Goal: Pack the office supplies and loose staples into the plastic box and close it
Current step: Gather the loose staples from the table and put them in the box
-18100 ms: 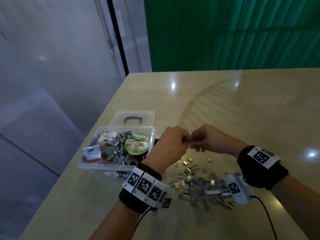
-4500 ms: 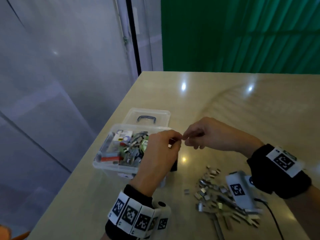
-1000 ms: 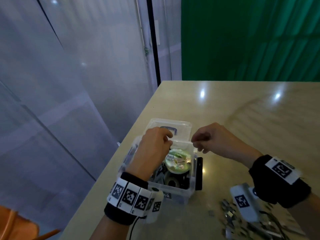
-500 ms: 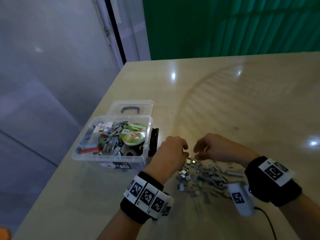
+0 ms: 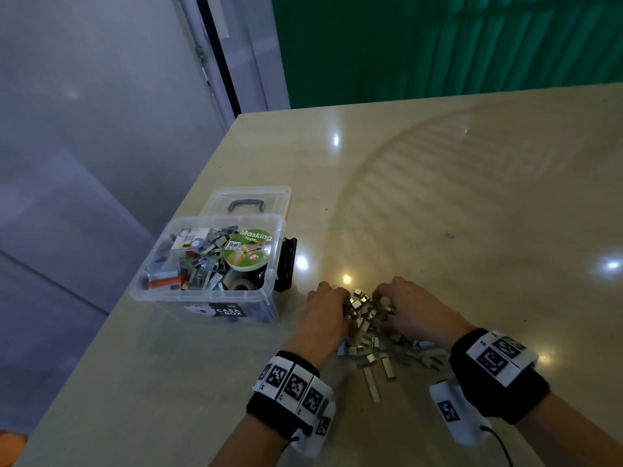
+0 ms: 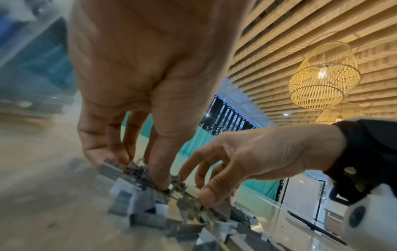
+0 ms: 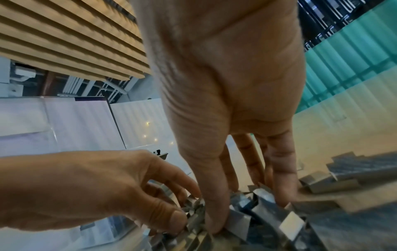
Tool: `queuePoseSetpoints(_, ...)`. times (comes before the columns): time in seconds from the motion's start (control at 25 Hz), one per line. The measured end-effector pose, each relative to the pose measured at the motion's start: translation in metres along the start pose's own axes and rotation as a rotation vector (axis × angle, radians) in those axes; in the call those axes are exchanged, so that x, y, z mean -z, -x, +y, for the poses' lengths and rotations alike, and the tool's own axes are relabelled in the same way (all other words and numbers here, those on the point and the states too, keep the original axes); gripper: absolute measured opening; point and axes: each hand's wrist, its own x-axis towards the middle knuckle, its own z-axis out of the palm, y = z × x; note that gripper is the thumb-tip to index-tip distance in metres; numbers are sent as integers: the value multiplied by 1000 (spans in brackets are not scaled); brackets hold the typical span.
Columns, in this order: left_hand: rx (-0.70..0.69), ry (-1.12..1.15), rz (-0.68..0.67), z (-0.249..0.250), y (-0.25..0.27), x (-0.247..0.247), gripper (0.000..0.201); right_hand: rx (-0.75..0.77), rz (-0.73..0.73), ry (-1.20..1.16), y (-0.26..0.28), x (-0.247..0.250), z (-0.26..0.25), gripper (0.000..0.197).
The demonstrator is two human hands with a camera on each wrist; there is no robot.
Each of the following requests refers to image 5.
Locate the person's left hand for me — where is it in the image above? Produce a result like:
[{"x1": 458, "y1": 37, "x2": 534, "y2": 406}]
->
[{"x1": 285, "y1": 281, "x2": 354, "y2": 370}]

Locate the person's right hand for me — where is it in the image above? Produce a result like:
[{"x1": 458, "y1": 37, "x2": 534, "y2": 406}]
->
[{"x1": 374, "y1": 277, "x2": 478, "y2": 348}]

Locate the pile of metal staple strips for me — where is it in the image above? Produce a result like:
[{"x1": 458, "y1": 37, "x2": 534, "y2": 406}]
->
[{"x1": 336, "y1": 287, "x2": 451, "y2": 405}]

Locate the small white staple box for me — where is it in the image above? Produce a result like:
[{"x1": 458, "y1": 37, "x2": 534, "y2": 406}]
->
[{"x1": 171, "y1": 228, "x2": 212, "y2": 254}]

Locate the transparent storage box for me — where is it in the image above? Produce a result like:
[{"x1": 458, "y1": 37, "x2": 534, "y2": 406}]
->
[{"x1": 128, "y1": 213, "x2": 298, "y2": 324}]

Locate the person's right forearm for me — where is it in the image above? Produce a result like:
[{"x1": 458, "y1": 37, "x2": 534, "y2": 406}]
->
[{"x1": 526, "y1": 394, "x2": 623, "y2": 467}]

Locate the person's left forearm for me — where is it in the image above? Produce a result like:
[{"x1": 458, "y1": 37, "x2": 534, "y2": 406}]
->
[{"x1": 209, "y1": 415, "x2": 288, "y2": 467}]

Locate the black marker wristband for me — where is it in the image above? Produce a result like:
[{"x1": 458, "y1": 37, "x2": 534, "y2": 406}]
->
[
  {"x1": 448, "y1": 328, "x2": 551, "y2": 425},
  {"x1": 245, "y1": 350, "x2": 335, "y2": 442}
]

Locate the transparent box lid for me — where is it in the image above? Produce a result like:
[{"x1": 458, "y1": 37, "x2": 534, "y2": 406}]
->
[{"x1": 197, "y1": 186, "x2": 293, "y2": 222}]

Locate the green curtain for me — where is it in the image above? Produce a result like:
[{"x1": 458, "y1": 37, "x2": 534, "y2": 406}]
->
[{"x1": 271, "y1": 0, "x2": 623, "y2": 111}]

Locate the orange chair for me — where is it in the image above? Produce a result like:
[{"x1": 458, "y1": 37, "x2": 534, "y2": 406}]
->
[{"x1": 0, "y1": 433, "x2": 29, "y2": 467}]

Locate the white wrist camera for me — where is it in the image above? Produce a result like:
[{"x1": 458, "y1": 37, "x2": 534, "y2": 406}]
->
[
  {"x1": 292, "y1": 403, "x2": 338, "y2": 459},
  {"x1": 428, "y1": 377, "x2": 493, "y2": 448}
]

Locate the black camera cable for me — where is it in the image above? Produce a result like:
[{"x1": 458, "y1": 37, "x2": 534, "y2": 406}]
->
[{"x1": 482, "y1": 425, "x2": 517, "y2": 467}]

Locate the black window post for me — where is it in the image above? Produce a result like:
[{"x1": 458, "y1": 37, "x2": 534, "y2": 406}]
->
[{"x1": 195, "y1": 0, "x2": 243, "y2": 117}]

